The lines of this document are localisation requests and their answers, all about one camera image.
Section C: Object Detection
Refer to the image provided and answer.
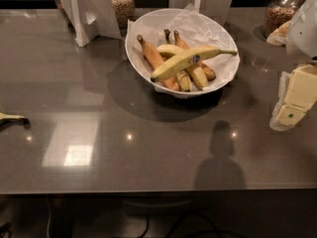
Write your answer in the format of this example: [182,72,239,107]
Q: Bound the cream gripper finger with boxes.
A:
[269,102,307,132]

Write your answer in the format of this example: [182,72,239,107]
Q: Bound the yellow-green banana with sticker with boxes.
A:
[151,46,238,82]

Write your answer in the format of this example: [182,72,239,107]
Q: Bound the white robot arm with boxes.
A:
[266,0,317,131]

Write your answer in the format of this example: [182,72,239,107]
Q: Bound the yellow banana middle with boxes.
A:
[156,29,194,93]

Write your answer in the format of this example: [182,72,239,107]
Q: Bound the white paper bowl liner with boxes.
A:
[126,3,241,94]

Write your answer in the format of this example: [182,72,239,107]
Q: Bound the white bowl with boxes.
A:
[124,8,241,99]

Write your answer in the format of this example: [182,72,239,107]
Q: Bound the orange-brown ripe banana left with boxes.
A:
[137,35,179,91]

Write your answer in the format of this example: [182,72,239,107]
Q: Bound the banana at table edge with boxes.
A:
[0,113,29,125]

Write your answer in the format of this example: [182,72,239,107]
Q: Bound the bread roll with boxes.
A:
[266,21,290,46]

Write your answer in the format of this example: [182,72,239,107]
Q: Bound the glass jar of grains right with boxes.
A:
[263,0,306,38]

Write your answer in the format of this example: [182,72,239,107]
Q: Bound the glass jar of grains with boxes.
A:
[263,0,306,38]
[111,0,135,29]

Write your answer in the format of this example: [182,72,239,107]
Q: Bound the glass jar of grains left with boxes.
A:
[111,0,135,29]

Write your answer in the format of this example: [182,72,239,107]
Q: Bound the white paper bag left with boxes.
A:
[60,0,121,47]

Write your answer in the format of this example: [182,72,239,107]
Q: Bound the black floor cables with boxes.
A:
[0,195,252,238]

